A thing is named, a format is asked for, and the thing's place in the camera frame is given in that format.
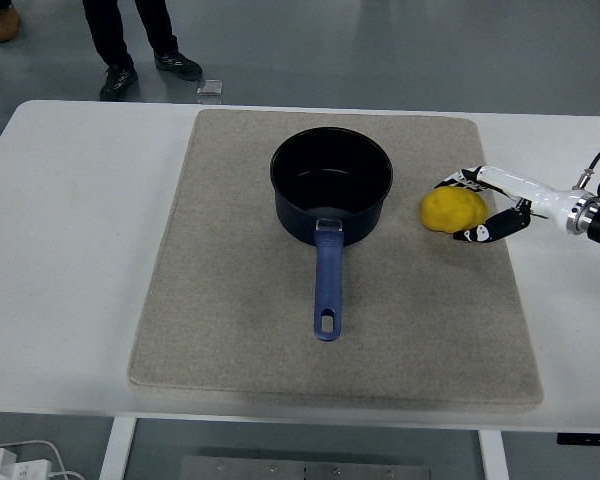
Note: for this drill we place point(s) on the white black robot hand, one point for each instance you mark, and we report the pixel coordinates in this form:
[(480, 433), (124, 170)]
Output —
[(545, 197)]

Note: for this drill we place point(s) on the black table control panel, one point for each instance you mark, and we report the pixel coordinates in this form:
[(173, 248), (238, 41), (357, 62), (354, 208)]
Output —
[(587, 439)]

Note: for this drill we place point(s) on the white table leg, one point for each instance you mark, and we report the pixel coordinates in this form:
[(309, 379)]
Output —
[(492, 457), (117, 450)]

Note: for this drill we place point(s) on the beige fabric mat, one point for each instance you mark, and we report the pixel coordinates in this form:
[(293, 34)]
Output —
[(230, 300)]

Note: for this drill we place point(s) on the grey metal plate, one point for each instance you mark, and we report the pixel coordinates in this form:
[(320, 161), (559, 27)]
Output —
[(305, 470)]

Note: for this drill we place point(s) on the person in black shoes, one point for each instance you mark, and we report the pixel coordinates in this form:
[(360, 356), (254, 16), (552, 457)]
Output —
[(111, 30)]

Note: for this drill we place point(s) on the person's tan shoe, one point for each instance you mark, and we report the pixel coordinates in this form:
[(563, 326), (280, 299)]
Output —
[(5, 22)]

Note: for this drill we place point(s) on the white power strip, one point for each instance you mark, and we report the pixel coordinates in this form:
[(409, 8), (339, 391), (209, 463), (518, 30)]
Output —
[(15, 467)]

